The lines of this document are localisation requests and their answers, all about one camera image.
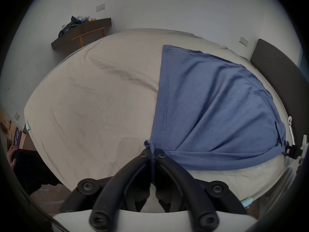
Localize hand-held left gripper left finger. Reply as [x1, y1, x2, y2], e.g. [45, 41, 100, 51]
[60, 148, 152, 231]

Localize dark wall shelf with bags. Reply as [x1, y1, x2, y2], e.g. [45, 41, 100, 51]
[51, 15, 112, 50]

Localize wooden chair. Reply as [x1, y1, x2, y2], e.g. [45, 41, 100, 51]
[71, 28, 106, 48]

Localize bed with beige sheet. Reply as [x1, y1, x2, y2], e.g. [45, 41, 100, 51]
[24, 29, 294, 213]

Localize blue shirt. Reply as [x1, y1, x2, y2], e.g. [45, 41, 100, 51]
[144, 44, 290, 185]

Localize person's legs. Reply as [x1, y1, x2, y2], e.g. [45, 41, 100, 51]
[7, 146, 64, 196]

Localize dark padded headboard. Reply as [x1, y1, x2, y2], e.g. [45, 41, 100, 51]
[250, 38, 305, 123]

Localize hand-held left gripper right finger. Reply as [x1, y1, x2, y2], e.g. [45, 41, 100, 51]
[154, 150, 247, 231]

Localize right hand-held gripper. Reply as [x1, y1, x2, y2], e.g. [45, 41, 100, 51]
[286, 134, 309, 165]

